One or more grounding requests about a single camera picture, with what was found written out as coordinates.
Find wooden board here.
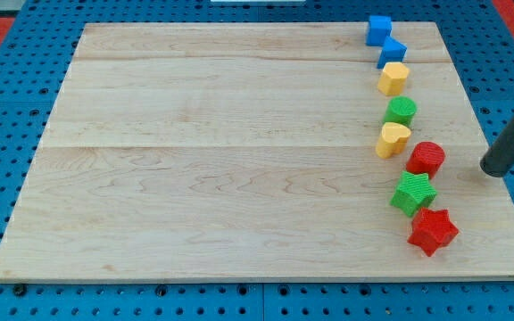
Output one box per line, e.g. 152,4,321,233
0,22,514,284

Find yellow heart block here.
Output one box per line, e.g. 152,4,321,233
375,122,411,159

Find green cylinder block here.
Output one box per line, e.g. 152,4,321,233
382,96,418,128

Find yellow hexagon block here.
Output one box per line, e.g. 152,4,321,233
377,62,410,96

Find green star block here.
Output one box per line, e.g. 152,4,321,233
390,171,437,218

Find red cylinder block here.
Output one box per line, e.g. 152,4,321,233
406,141,445,179

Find blue triangle block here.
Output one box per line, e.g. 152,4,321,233
377,36,407,69

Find blue cube block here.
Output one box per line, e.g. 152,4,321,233
365,15,393,46

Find red star block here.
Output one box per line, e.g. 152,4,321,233
407,208,460,257

